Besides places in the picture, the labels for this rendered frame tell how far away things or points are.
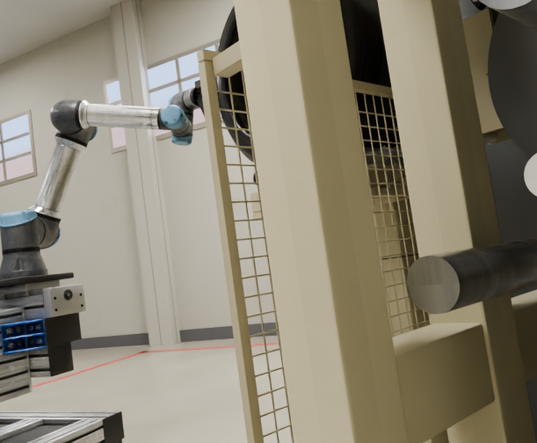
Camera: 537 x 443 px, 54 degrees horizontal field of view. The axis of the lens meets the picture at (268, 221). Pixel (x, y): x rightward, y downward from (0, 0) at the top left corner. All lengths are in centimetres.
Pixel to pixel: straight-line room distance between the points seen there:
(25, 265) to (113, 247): 421
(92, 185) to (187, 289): 172
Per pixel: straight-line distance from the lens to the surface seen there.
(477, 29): 149
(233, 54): 83
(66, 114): 193
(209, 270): 531
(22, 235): 191
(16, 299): 188
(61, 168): 205
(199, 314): 542
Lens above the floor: 65
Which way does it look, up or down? 5 degrees up
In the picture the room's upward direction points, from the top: 8 degrees counter-clockwise
